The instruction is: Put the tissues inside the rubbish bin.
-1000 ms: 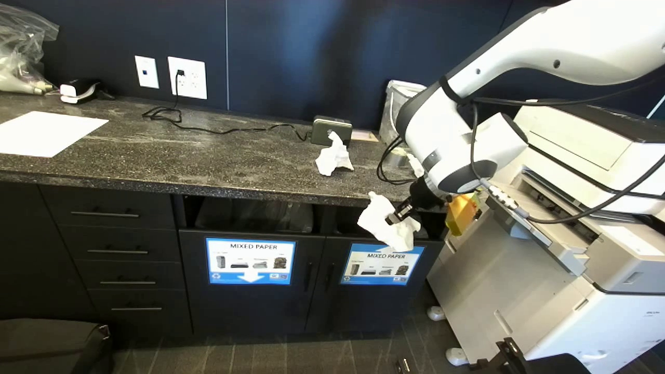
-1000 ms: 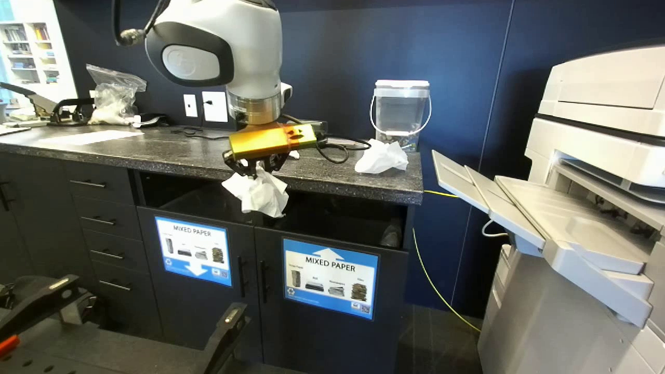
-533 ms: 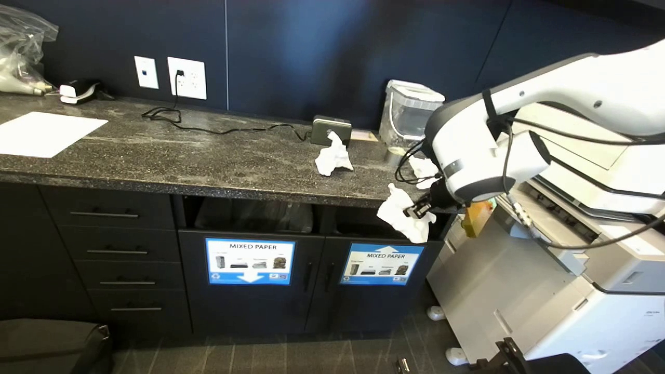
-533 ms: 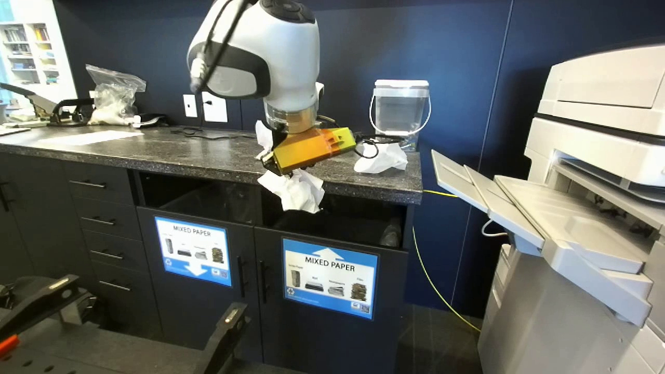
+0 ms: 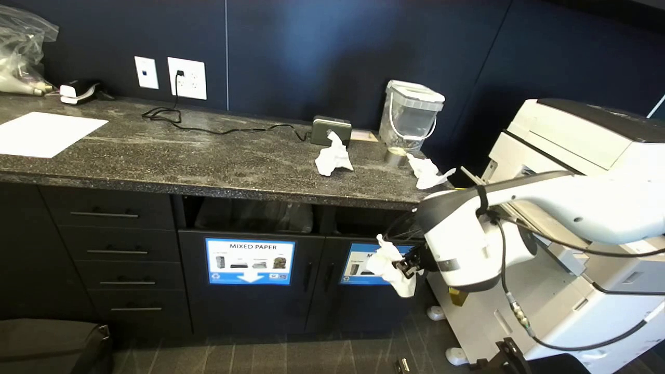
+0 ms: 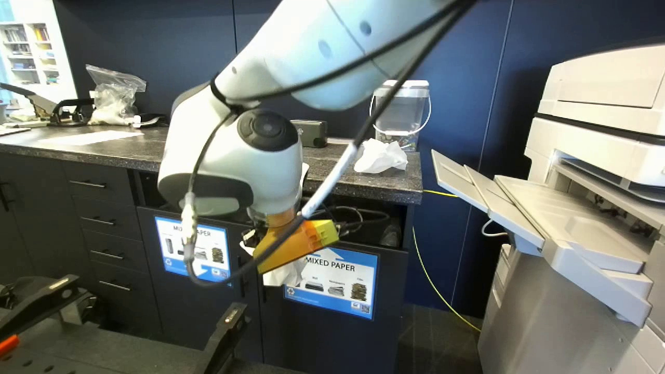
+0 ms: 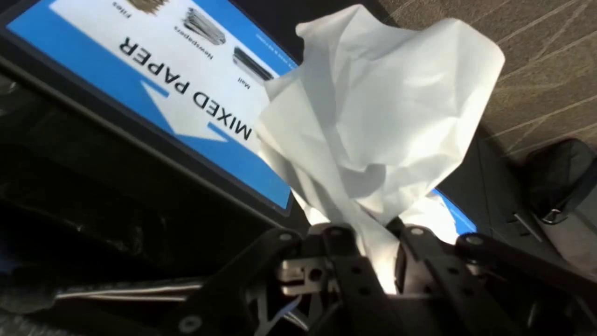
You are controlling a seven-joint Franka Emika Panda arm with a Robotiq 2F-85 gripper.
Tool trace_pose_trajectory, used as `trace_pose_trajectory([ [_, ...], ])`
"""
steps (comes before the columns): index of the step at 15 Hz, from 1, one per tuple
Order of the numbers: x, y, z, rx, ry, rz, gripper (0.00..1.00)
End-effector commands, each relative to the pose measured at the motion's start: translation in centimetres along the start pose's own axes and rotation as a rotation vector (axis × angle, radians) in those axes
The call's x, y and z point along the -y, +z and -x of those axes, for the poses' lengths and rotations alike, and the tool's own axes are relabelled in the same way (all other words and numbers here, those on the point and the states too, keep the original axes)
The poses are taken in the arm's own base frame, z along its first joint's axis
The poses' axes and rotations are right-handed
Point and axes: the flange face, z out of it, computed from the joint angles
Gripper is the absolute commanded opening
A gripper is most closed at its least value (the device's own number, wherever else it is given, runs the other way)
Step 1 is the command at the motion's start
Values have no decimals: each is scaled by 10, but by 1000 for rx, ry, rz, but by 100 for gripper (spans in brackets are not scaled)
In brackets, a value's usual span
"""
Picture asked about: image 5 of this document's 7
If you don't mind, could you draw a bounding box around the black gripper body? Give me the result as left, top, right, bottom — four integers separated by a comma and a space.
403, 238, 445, 281

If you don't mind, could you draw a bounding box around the blue mixed paper label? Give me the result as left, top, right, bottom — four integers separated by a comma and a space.
339, 241, 391, 289
204, 235, 298, 287

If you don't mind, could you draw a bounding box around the small beige flat block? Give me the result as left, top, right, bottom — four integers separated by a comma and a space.
349, 130, 383, 146

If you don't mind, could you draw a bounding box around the clear plastic bucket white lid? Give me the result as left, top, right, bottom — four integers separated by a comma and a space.
376, 79, 447, 158

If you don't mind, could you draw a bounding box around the large white office printer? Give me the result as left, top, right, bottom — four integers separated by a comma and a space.
425, 98, 665, 374

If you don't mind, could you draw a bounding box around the large white outlet plate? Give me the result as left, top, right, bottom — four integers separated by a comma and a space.
167, 57, 210, 103

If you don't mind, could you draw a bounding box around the dark cabinet with drawers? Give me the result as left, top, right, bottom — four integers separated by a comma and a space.
0, 172, 453, 344

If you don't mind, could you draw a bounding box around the small white desk device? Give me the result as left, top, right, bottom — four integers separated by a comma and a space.
59, 79, 100, 107

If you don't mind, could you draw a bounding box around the white paper sheet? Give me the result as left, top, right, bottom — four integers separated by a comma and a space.
0, 111, 111, 161

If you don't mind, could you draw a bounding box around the clear crumpled plastic bag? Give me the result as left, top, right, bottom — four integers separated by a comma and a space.
0, 3, 62, 98

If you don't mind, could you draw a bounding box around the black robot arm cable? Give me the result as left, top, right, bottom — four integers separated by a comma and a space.
475, 186, 665, 354

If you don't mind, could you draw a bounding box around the black metal bracket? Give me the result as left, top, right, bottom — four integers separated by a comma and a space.
477, 337, 558, 374

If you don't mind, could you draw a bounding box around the thin black power cable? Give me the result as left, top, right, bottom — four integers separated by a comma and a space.
142, 70, 316, 146

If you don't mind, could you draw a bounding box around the black drawer handle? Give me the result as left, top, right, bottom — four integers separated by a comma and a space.
69, 211, 143, 223
85, 246, 150, 259
99, 276, 160, 289
111, 304, 167, 317

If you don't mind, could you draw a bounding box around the small white wall plate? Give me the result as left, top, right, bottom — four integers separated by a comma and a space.
133, 55, 163, 92

